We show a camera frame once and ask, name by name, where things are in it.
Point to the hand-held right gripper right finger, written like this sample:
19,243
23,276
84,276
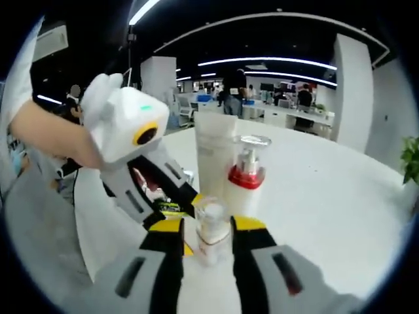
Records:
252,261

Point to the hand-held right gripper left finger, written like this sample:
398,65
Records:
154,278

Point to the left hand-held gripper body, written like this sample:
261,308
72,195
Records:
131,124

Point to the green skincare sachet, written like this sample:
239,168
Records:
171,207

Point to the white skincare tube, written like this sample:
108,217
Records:
212,153

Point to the small red-label skincare bottle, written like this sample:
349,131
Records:
212,229

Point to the white skincare pump bottle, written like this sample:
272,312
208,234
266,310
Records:
244,193

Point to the blue storage bin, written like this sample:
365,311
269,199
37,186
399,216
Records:
204,98

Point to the person's left hand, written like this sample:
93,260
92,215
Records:
147,181

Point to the white office chair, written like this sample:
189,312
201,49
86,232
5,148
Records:
185,111

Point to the black tripod stand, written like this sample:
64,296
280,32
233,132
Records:
131,59

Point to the person's grey trousers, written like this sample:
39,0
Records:
42,229

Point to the ceiling air conditioner unit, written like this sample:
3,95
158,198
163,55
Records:
52,41

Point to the bright ceiling light bar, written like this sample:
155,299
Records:
144,10

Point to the person's white shirt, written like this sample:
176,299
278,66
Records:
23,75

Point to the white office desk row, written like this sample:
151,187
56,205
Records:
294,116

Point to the green plant in white pot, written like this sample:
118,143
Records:
410,160

